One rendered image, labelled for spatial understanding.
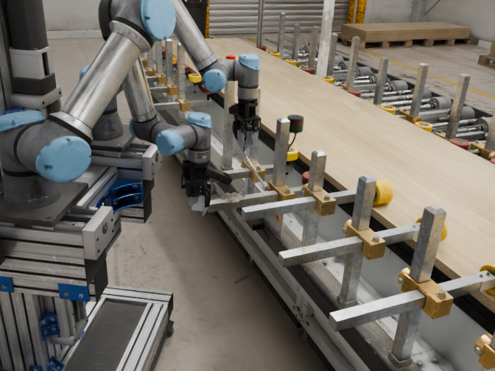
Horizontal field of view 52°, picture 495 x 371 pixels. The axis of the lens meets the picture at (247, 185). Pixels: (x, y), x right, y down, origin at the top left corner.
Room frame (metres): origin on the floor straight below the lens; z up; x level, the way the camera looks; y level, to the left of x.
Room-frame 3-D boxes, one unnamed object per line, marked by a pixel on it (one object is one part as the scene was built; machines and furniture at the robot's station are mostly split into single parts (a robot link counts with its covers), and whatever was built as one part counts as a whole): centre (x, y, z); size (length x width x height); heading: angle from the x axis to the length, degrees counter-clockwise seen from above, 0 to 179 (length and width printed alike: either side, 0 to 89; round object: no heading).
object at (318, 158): (1.46, -0.22, 0.86); 0.03 x 0.03 x 0.48; 25
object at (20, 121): (1.19, 0.57, 1.21); 0.13 x 0.12 x 0.14; 53
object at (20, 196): (1.19, 0.57, 1.09); 0.15 x 0.15 x 0.10
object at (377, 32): (9.85, -2.82, 0.23); 2.41 x 0.77 x 0.17; 116
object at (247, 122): (1.78, 0.01, 1.10); 0.09 x 0.08 x 0.12; 25
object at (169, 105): (2.77, 0.43, 0.81); 0.43 x 0.03 x 0.04; 115
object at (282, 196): (1.67, -0.13, 0.85); 0.13 x 0.06 x 0.05; 25
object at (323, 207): (1.44, -0.23, 0.95); 0.13 x 0.06 x 0.05; 25
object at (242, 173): (1.86, 0.02, 0.83); 0.43 x 0.03 x 0.04; 115
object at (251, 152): (1.92, -0.01, 0.93); 0.03 x 0.03 x 0.48; 25
